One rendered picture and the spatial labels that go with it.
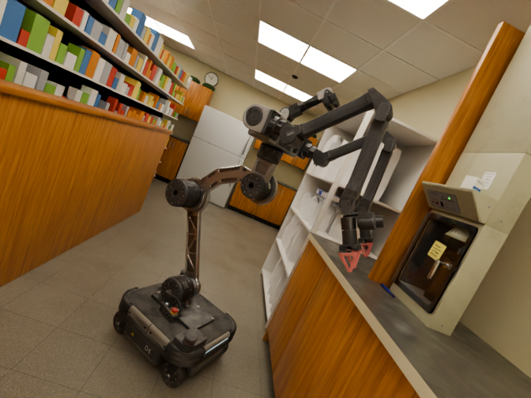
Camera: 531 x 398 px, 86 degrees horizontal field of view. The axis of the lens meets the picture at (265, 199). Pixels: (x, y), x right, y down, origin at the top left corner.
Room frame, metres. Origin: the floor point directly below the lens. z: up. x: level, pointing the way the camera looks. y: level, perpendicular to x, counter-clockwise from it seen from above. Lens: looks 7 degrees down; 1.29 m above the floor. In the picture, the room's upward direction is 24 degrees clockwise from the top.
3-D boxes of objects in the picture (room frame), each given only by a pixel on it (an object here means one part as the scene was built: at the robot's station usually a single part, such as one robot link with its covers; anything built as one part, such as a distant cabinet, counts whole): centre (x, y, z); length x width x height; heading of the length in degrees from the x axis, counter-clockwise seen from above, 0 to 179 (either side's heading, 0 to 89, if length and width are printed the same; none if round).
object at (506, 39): (1.52, -0.92, 1.64); 0.49 x 0.03 x 1.40; 97
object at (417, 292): (1.27, -0.79, 1.19); 0.30 x 0.01 x 0.40; 7
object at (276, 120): (1.31, 0.09, 1.45); 0.09 x 0.08 x 0.12; 155
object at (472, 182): (1.20, -0.75, 1.54); 0.05 x 0.05 x 0.06; 20
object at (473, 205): (1.27, -0.74, 1.46); 0.32 x 0.11 x 0.10; 7
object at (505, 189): (1.29, -0.92, 1.32); 0.32 x 0.25 x 0.77; 7
